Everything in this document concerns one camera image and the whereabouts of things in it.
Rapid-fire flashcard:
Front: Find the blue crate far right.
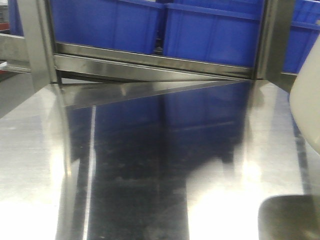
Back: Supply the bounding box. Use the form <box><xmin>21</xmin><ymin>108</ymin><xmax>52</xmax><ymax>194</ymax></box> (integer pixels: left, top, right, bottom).
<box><xmin>282</xmin><ymin>0</ymin><xmax>320</xmax><ymax>74</ymax></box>

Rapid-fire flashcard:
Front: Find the stainless steel shelf frame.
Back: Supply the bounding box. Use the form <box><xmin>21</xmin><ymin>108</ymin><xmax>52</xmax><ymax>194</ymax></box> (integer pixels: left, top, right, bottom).
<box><xmin>0</xmin><ymin>0</ymin><xmax>320</xmax><ymax>101</ymax></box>

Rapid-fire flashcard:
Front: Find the blue crate far left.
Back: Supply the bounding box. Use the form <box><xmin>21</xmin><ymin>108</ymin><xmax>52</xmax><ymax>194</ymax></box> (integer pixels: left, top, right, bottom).
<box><xmin>8</xmin><ymin>0</ymin><xmax>24</xmax><ymax>36</ymax></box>

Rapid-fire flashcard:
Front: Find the white plastic trash bin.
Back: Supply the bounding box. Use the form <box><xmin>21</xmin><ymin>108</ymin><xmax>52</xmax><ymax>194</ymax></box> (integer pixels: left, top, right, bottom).
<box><xmin>289</xmin><ymin>48</ymin><xmax>320</xmax><ymax>153</ymax></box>

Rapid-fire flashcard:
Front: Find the blue crate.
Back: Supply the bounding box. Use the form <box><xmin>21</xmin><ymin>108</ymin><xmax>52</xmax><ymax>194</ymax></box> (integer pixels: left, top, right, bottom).
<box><xmin>282</xmin><ymin>0</ymin><xmax>320</xmax><ymax>74</ymax></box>
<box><xmin>163</xmin><ymin>0</ymin><xmax>263</xmax><ymax>68</ymax></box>
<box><xmin>8</xmin><ymin>0</ymin><xmax>24</xmax><ymax>36</ymax></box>
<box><xmin>50</xmin><ymin>0</ymin><xmax>165</xmax><ymax>54</ymax></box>

